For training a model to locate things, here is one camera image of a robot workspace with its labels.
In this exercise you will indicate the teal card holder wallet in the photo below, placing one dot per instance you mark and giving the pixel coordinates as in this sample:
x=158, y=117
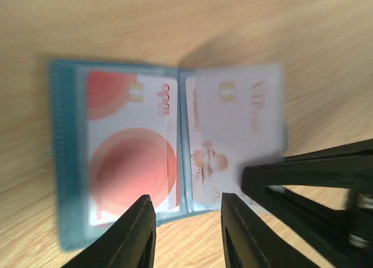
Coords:
x=181, y=136

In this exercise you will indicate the red circle card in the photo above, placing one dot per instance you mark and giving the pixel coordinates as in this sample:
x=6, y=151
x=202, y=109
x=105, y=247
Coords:
x=132, y=143

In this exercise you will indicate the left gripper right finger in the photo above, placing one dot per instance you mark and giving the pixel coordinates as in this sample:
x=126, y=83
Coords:
x=248, y=241

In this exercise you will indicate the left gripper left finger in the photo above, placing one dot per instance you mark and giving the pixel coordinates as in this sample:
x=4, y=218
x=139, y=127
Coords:
x=129, y=243

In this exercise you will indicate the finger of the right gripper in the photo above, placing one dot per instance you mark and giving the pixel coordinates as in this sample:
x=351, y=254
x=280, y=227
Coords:
x=348, y=166
x=342, y=237

